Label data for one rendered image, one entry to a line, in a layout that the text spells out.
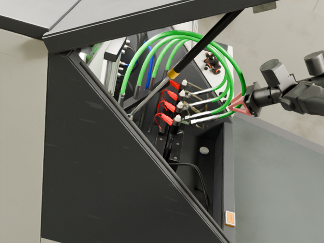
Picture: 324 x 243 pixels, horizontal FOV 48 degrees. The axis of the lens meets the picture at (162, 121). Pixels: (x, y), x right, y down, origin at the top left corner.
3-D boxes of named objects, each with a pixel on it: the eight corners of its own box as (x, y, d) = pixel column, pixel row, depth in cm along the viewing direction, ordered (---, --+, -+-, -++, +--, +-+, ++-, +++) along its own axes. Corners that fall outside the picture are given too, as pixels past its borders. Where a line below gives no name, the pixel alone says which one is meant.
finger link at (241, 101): (221, 105, 113) (248, 98, 107) (227, 91, 118) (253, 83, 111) (232, 120, 116) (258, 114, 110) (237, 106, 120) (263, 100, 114)
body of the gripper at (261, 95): (243, 102, 107) (266, 96, 102) (251, 82, 113) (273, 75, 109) (253, 118, 110) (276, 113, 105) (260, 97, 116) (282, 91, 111)
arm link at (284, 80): (293, 113, 97) (317, 93, 98) (275, 78, 92) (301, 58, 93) (267, 104, 108) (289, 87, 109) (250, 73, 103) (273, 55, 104)
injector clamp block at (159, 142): (169, 189, 135) (180, 161, 126) (143, 182, 135) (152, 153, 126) (179, 134, 162) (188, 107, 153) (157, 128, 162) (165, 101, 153)
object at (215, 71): (222, 79, 180) (226, 69, 177) (202, 73, 180) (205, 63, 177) (222, 58, 199) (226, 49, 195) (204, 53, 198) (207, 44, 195)
